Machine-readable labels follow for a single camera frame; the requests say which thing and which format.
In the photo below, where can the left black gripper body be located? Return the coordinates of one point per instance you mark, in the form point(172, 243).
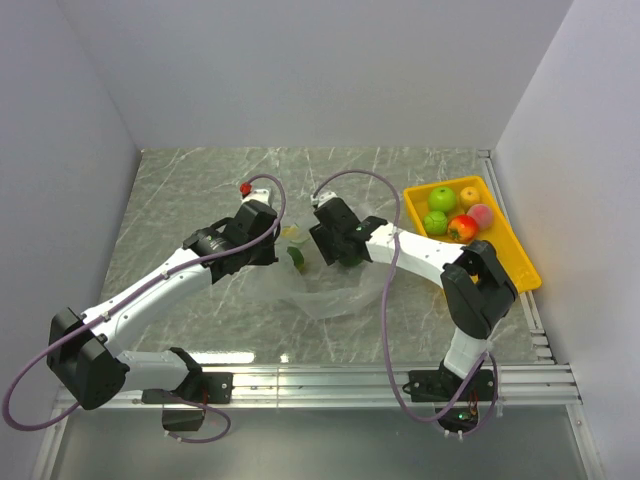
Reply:
point(262, 253)

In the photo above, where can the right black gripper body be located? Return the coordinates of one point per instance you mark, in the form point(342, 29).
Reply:
point(336, 243)

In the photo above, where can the clear plastic bag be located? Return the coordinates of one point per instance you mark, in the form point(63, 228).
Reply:
point(302, 279)

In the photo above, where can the green fruit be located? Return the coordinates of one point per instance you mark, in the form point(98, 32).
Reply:
point(435, 223)

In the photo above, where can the red fruit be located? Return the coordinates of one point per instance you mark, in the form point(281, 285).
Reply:
point(462, 229)

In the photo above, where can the dark green vegetable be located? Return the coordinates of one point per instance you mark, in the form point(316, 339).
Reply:
point(350, 262)

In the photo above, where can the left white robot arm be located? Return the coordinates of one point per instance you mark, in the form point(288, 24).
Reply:
point(96, 363)

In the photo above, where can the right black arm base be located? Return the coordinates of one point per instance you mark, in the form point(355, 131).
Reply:
point(439, 386)

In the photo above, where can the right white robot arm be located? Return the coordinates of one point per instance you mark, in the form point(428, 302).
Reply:
point(476, 286)

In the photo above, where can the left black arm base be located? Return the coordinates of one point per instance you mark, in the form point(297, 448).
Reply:
point(185, 409)

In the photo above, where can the small orange fruit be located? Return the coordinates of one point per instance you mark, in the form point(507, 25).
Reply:
point(468, 197)

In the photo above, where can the green apple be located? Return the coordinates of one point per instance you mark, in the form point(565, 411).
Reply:
point(442, 199)

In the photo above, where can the pink peach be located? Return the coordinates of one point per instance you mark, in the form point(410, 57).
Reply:
point(482, 214)

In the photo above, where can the yellow plastic tray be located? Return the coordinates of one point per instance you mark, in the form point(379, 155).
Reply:
point(509, 251)

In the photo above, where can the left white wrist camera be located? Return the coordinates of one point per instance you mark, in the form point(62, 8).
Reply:
point(250, 193)

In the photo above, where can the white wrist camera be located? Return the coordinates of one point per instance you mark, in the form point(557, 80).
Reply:
point(250, 193)
point(322, 198)

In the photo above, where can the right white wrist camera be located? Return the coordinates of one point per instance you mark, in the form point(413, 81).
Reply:
point(322, 198)

